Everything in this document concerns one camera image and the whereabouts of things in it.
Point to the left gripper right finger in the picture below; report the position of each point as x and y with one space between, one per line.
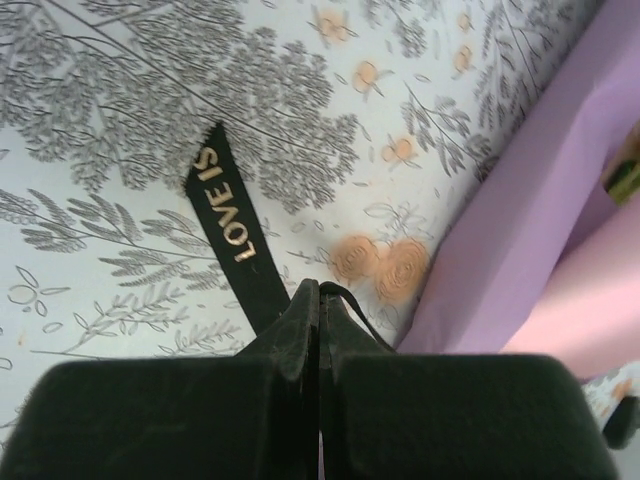
475 425

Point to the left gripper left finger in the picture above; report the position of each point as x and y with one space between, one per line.
150 425

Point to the pink and purple wrapping paper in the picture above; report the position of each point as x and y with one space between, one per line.
525 225

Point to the black ribbon with gold lettering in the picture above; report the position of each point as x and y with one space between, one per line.
225 210

